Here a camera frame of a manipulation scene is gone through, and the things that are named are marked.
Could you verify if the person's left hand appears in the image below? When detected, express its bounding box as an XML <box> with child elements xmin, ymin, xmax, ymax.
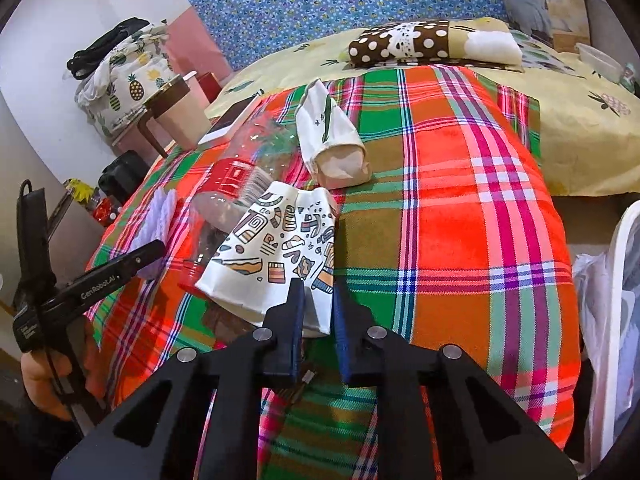
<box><xmin>20</xmin><ymin>317</ymin><xmax>108</xmax><ymax>423</ymax></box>

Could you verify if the beige mug with brown handle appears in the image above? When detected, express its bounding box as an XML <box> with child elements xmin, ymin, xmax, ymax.
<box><xmin>137</xmin><ymin>74</ymin><xmax>213</xmax><ymax>158</ymax></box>

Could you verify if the white plastic bowl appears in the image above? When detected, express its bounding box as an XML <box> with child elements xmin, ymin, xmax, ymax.
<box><xmin>574</xmin><ymin>42</ymin><xmax>626</xmax><ymax>83</ymax></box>

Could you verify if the black cloth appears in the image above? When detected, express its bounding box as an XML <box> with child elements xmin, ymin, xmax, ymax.
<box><xmin>66</xmin><ymin>17</ymin><xmax>151</xmax><ymax>78</ymax></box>

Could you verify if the white trash bin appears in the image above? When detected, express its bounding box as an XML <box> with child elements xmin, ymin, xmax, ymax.
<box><xmin>572</xmin><ymin>205</ymin><xmax>640</xmax><ymax>468</ymax></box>

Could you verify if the black bag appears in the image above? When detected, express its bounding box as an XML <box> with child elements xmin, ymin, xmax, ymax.
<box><xmin>97</xmin><ymin>152</ymin><xmax>151</xmax><ymax>206</ymax></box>

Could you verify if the dark red box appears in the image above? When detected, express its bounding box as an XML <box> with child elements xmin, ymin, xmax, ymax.
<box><xmin>196</xmin><ymin>72</ymin><xmax>221</xmax><ymax>103</ymax></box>

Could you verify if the yellow printed bedsheet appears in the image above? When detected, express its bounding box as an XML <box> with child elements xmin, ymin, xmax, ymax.
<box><xmin>207</xmin><ymin>15</ymin><xmax>640</xmax><ymax>198</ymax></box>

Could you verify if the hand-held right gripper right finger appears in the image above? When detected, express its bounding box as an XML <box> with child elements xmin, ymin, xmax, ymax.
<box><xmin>332</xmin><ymin>280</ymin><xmax>578</xmax><ymax>480</ymax></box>

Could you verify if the plastic bottle with red cap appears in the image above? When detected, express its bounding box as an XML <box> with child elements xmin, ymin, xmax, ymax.
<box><xmin>177</xmin><ymin>120</ymin><xmax>301</xmax><ymax>301</ymax></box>

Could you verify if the pineapple print bag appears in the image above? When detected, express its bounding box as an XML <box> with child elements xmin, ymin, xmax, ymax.
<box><xmin>75</xmin><ymin>22</ymin><xmax>176</xmax><ymax>138</ymax></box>

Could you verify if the blue floral headboard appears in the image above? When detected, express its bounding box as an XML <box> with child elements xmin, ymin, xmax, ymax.
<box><xmin>177</xmin><ymin>0</ymin><xmax>506</xmax><ymax>73</ymax></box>

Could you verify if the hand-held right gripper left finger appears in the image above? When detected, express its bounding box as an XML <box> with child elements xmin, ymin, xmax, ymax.
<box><xmin>52</xmin><ymin>277</ymin><xmax>307</xmax><ymax>480</ymax></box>

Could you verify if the brown polka dot pillow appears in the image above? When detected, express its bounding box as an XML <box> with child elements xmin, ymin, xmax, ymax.
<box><xmin>347</xmin><ymin>17</ymin><xmax>525</xmax><ymax>68</ymax></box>

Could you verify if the plaid cloth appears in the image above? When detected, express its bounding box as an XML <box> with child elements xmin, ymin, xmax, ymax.
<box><xmin>85</xmin><ymin>65</ymin><xmax>583</xmax><ymax>480</ymax></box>

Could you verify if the white paper bag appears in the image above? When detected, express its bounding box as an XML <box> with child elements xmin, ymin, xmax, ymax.
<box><xmin>295</xmin><ymin>78</ymin><xmax>373</xmax><ymax>191</ymax></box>

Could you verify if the patterned paper cup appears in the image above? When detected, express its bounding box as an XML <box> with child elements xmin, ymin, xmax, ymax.
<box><xmin>195</xmin><ymin>180</ymin><xmax>341</xmax><ymax>338</ymax></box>

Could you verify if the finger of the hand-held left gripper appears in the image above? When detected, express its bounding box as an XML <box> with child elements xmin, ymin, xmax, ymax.
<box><xmin>114</xmin><ymin>239</ymin><xmax>167</xmax><ymax>283</ymax></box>

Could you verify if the quilt packaging box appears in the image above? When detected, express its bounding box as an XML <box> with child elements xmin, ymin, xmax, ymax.
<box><xmin>487</xmin><ymin>0</ymin><xmax>593</xmax><ymax>53</ymax></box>

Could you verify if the white smartphone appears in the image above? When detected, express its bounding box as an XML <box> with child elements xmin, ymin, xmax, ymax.
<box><xmin>198</xmin><ymin>95</ymin><xmax>261</xmax><ymax>146</ymax></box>

